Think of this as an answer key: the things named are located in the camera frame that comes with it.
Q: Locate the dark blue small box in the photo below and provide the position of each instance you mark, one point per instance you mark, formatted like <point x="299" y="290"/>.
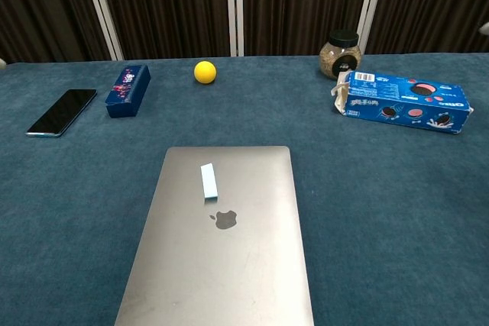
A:
<point x="128" y="91"/>

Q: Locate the black smartphone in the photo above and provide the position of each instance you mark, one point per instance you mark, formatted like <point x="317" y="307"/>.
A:
<point x="61" y="113"/>

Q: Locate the dark brown pleated screen panel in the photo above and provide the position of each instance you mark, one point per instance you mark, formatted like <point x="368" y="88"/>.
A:
<point x="298" y="1"/>
<point x="168" y="5"/>
<point x="435" y="1"/>
<point x="42" y="9"/>

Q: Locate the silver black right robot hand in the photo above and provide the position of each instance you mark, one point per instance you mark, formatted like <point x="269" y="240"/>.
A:
<point x="485" y="28"/>

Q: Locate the silver closed laptop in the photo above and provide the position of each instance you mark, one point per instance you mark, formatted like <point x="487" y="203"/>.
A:
<point x="229" y="265"/>

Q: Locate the light blue paper strip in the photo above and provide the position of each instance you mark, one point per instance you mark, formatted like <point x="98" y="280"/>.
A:
<point x="209" y="183"/>

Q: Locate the blue Oreo cookie box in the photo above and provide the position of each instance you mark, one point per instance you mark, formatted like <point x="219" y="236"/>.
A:
<point x="405" y="101"/>

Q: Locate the white screen frame post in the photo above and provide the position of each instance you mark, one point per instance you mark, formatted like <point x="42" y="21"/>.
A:
<point x="372" y="1"/>
<point x="102" y="9"/>
<point x="234" y="5"/>

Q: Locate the yellow ball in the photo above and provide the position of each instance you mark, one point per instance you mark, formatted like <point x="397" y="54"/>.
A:
<point x="205" y="72"/>

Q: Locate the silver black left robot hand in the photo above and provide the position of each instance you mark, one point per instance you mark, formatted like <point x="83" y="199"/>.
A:
<point x="2" y="63"/>

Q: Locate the glass jar black lid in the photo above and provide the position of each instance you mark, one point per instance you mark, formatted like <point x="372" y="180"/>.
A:
<point x="340" y="57"/>

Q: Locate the blue velvet tablecloth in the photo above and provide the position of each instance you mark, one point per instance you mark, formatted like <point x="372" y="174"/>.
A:
<point x="76" y="207"/>

